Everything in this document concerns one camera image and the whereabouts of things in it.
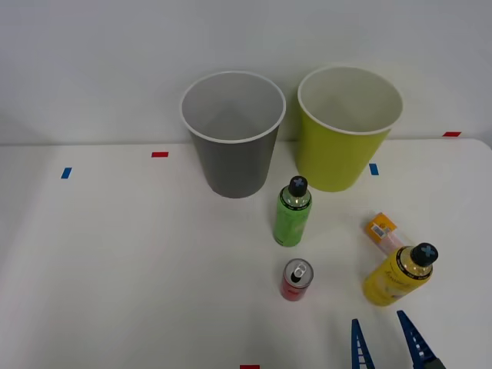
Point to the small clear orange label bottle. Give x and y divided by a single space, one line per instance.
378 229

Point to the yellow label plastic bottle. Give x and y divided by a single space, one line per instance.
388 282

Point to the yellow-green plastic waste bin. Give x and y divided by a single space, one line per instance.
334 153

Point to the green label plastic bottle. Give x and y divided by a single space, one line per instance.
292 225

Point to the red drink can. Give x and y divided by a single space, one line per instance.
294 289

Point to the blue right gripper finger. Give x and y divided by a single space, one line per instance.
416 346
360 351

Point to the grey plastic waste bin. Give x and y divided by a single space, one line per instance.
234 169

